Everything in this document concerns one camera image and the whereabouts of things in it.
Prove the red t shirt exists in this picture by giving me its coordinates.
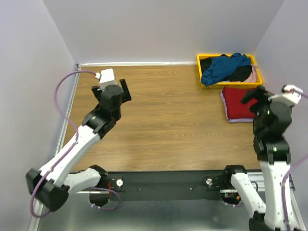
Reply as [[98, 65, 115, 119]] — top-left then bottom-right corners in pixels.
[[222, 87, 257, 119]]

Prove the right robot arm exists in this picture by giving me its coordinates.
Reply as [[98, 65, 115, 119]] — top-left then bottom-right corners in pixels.
[[221, 85, 304, 231]]

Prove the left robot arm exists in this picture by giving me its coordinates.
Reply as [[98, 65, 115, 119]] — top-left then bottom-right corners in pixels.
[[26, 79, 131, 212]]

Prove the pink t shirt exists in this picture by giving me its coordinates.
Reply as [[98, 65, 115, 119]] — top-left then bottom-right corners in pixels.
[[245, 64, 258, 83]]

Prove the black t shirt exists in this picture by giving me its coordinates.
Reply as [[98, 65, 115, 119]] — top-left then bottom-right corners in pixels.
[[201, 67, 250, 82]]

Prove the folded purple t shirt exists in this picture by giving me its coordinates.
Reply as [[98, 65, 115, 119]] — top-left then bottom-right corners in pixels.
[[220, 90, 253, 123]]

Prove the yellow plastic bin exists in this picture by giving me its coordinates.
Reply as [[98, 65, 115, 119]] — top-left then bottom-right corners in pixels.
[[197, 53, 263, 88]]

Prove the blue t shirt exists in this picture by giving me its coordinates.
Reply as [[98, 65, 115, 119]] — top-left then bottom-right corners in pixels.
[[200, 53, 252, 87]]

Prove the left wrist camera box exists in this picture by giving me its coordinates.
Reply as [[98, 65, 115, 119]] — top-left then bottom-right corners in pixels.
[[99, 68, 117, 86]]

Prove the aluminium front rail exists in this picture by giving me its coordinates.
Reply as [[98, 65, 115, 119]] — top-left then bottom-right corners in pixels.
[[72, 170, 295, 193]]

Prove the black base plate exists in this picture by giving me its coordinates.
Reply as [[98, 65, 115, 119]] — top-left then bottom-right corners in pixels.
[[107, 170, 239, 201]]

